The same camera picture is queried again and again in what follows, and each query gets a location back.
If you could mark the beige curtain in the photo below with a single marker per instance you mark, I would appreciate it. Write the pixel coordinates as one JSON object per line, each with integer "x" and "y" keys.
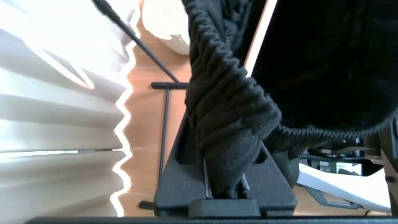
{"x": 46, "y": 124}

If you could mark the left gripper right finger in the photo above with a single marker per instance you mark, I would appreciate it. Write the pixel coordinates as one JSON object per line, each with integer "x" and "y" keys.
{"x": 273, "y": 189}

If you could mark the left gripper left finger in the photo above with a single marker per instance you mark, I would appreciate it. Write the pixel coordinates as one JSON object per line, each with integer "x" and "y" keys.
{"x": 177, "y": 183}

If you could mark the white laundry basket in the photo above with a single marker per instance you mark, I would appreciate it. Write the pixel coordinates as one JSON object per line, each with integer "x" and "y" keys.
{"x": 168, "y": 25}

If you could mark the pink clothes hanger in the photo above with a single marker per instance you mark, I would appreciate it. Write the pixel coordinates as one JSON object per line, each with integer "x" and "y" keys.
{"x": 88, "y": 85}
{"x": 259, "y": 40}

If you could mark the black clothes rack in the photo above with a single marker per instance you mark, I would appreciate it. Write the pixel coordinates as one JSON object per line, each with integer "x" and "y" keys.
{"x": 164, "y": 124}

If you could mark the black shorts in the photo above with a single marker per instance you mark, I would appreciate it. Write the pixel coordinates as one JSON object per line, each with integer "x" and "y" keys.
{"x": 326, "y": 62}

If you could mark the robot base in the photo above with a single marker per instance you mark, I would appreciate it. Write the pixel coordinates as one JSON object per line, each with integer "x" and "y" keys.
{"x": 342, "y": 186}

